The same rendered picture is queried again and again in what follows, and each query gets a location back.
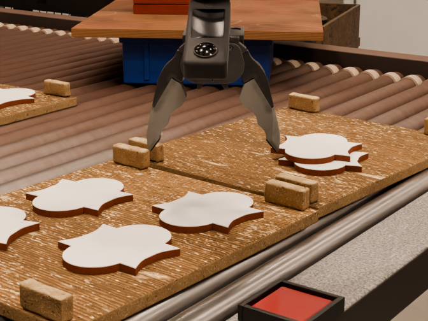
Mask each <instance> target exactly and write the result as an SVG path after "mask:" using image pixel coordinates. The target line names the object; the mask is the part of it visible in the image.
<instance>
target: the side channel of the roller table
mask: <svg viewBox="0 0 428 321"><path fill-rule="evenodd" d="M86 18H87V17H76V16H69V15H59V14H53V13H42V12H35V11H25V10H14V9H7V8H0V23H9V24H14V25H16V24H20V25H25V26H30V25H31V26H33V27H38V28H40V27H44V28H45V29H57V30H58V31H71V28H72V27H74V26H76V25H77V24H79V23H80V22H82V21H84V20H85V19H86ZM273 57H276V58H278V57H282V58H284V59H285V60H286V61H289V60H297V59H299V60H302V61H303V62H304V63H307V62H320V63H321V64H322V65H323V66H326V65H328V64H332V65H333V64H338V65H340V66H341V67H342V68H343V69H344V68H347V67H358V68H361V70H362V71H365V70H368V69H378V70H380V71H381V72H382V73H383V74H385V73H389V72H399V73H401V74H402V75H403V76H404V77H405V76H409V75H421V76H423V77H424V78H425V80H428V56H423V55H412V54H406V53H395V52H384V51H378V50H367V49H361V48H350V47H344V46H334V45H323V44H316V43H305V42H300V41H289V40H274V49H273Z"/></svg>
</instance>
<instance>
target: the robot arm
mask: <svg viewBox="0 0 428 321"><path fill-rule="evenodd" d="M230 25H231V2H230V0H191V1H190V2H189V12H188V19H187V26H186V27H185V30H184V32H183V34H182V41H183V44H182V45H181V46H180V47H179V49H178V50H177V51H176V54H175V56H174V57H173V58H172V59H171V60H170V61H168V62H167V64H166V65H165V66H164V68H163V69H162V71H161V73H160V75H159V78H158V80H157V85H156V89H155V94H154V98H153V103H152V109H151V113H150V118H149V122H148V128H147V136H146V137H147V146H148V149H149V151H152V150H153V148H154V147H155V146H156V144H157V143H158V142H159V140H160V139H161V130H162V129H163V128H164V127H165V126H167V125H168V123H169V118H170V115H171V113H172V112H173V111H174V110H175V109H177V108H179V107H180V106H181V105H182V104H183V103H184V101H185V100H186V97H187V92H186V90H185V87H184V85H183V81H184V79H187V80H189V81H190V82H192V83H196V84H197V89H201V88H202V87H203V85H204V84H205V83H212V84H221V85H222V86H223V88H224V89H228V88H229V83H232V82H235V81H236V80H238V79H239V78H240V77H242V80H243V86H242V89H241V92H240V93H239V99H240V101H241V102H242V103H243V105H244V107H246V108H248V109H250V110H252V111H253V113H254V114H255V116H256V118H257V124H258V125H259V126H260V127H261V128H263V130H264V132H265V133H266V141H267V142H268V143H269V144H270V146H271V147H272V148H273V150H274V151H275V152H277V151H279V147H280V130H279V126H278V121H277V117H276V112H275V107H274V104H273V100H272V96H271V91H270V87H269V82H268V78H267V76H266V73H265V71H264V69H263V68H262V66H261V65H260V64H259V62H257V61H256V60H255V59H254V58H253V57H252V56H251V55H250V53H249V51H248V49H246V46H245V45H244V27H231V26H230Z"/></svg>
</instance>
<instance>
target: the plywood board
mask: <svg viewBox="0 0 428 321"><path fill-rule="evenodd" d="M230 2H231V25H230V26H231V27H244V39H250V40H294V41H323V36H324V32H323V27H322V17H321V12H320V4H319V0H230ZM187 19H188V15H162V14H134V13H133V0H115V1H114V2H112V3H110V4H109V5H107V6H105V7H104V8H102V9H101V10H99V11H98V12H96V13H95V14H93V15H91V16H90V17H88V18H86V19H85V20H84V21H82V22H80V23H79V24H77V25H76V26H74V27H72V28H71V37H81V38H166V39H182V34H183V32H184V30H185V27H186V26H187Z"/></svg>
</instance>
